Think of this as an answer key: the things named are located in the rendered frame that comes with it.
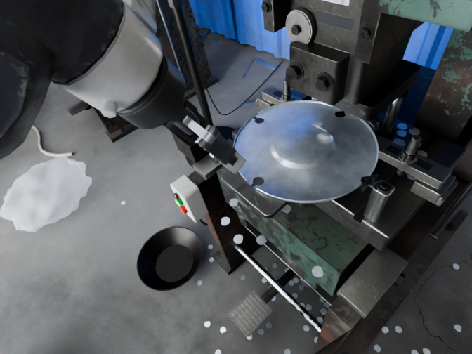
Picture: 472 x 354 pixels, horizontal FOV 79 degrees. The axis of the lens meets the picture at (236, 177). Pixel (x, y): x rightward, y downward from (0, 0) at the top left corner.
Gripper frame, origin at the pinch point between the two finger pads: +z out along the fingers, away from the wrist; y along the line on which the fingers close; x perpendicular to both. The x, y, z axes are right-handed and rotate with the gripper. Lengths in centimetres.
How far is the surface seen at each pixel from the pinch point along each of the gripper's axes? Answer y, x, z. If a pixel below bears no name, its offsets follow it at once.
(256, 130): -10.4, 9.1, 16.4
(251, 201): 2.3, -3.6, 10.7
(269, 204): 5.2, -2.0, 11.4
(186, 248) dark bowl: -45, -44, 78
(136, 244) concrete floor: -66, -59, 72
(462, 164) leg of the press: 24, 34, 45
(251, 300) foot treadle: -2, -34, 65
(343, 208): 13.0, 6.1, 23.8
